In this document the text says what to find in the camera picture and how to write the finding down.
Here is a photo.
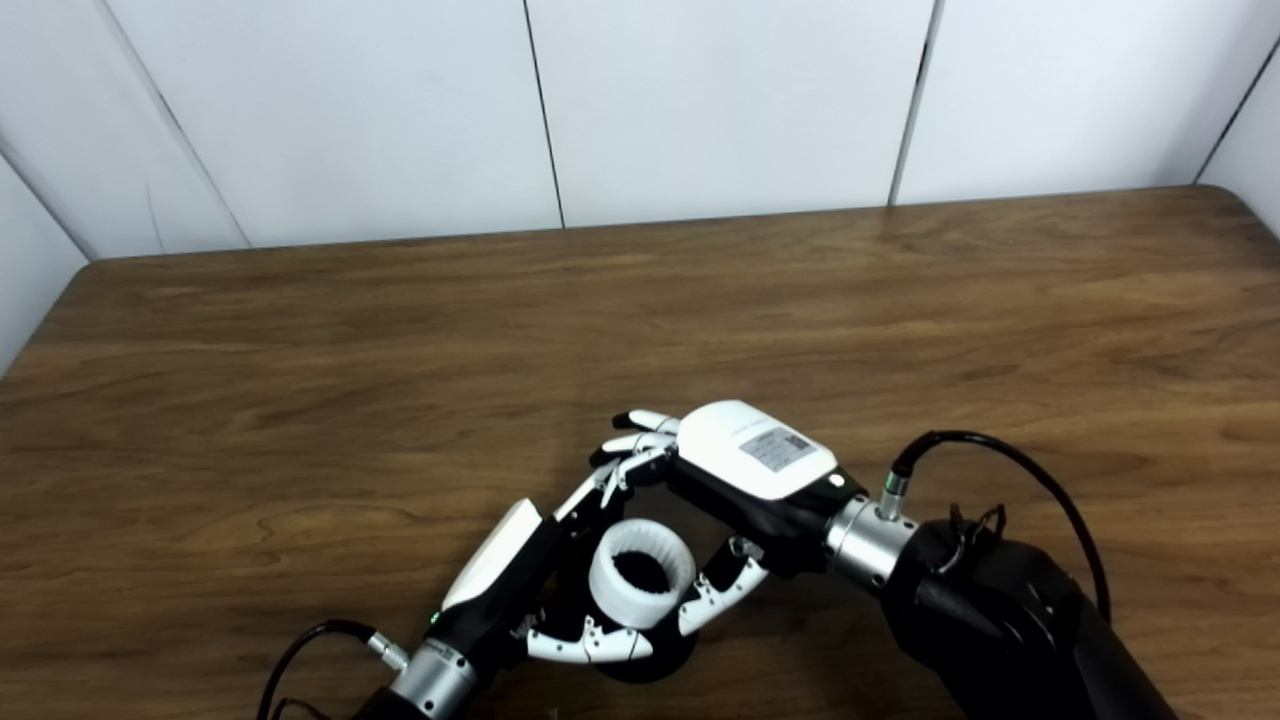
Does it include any white toothed ring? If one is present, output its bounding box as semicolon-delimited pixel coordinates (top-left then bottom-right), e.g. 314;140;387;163
588;520;697;631

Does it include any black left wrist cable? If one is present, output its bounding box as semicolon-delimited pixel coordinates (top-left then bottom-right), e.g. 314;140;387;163
257;620;411;720

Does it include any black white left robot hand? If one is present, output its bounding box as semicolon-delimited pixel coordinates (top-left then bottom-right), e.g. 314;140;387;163
430;465;656;666

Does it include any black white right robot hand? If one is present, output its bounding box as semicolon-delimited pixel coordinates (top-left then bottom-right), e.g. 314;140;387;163
590;400;866;638

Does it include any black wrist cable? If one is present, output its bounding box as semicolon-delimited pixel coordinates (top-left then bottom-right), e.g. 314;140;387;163
878;430;1113;626
257;620;411;720

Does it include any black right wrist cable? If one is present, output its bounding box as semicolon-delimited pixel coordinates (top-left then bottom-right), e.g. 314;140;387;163
878;430;1113;626

